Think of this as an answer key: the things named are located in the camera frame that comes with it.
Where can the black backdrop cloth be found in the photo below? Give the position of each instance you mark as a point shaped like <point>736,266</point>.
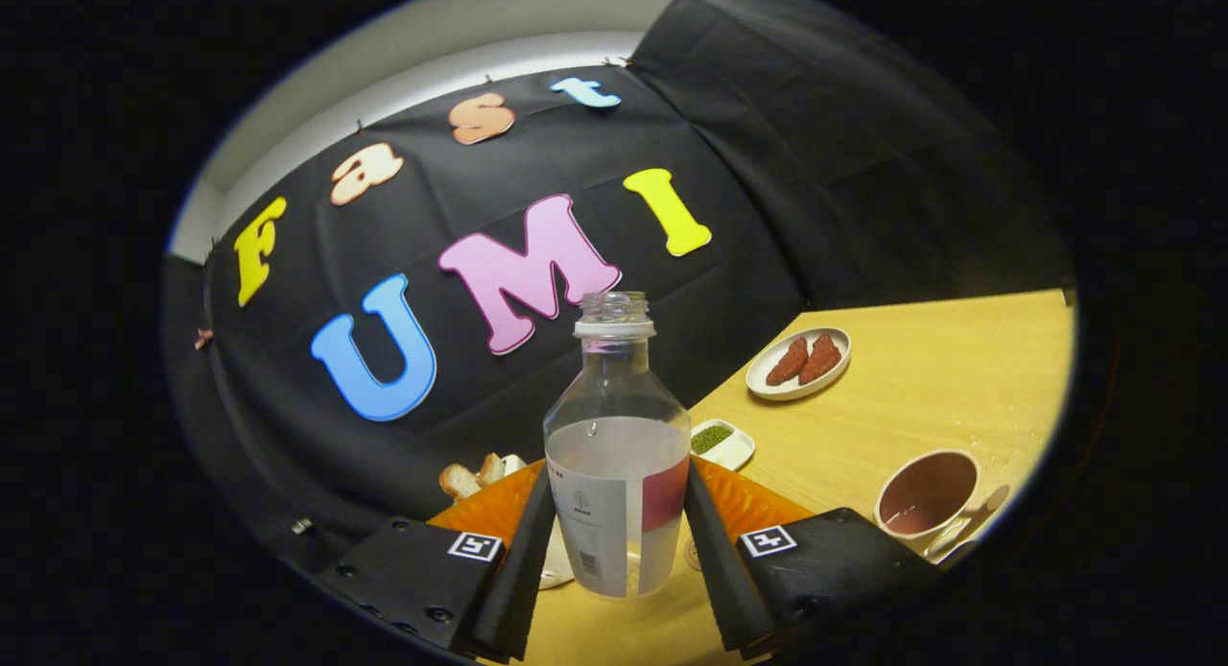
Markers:
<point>767,167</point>

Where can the white round plate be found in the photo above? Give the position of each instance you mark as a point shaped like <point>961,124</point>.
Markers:
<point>782,390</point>

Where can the copper clip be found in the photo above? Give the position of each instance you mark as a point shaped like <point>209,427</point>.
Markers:
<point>203,339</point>

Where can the silver clip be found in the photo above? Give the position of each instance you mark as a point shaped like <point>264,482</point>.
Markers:
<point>301,525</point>

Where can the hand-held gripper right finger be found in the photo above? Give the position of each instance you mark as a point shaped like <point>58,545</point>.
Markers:
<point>720,570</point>

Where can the toasted bread slice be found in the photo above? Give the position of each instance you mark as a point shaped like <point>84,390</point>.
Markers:
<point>490,468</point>
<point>459,481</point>

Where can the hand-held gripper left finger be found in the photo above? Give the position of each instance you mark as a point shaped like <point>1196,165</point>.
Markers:
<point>523,570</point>

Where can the reddish brown meat piece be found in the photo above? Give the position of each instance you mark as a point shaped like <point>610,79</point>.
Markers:
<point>820,359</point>
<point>787,362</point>

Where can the clear juice bottle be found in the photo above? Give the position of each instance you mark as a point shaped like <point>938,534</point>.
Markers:
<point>614,474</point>

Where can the wooden table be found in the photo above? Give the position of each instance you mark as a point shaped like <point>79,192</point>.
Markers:
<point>911,378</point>

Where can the white divided grain dish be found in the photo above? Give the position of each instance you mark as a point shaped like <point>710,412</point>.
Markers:
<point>729,447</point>

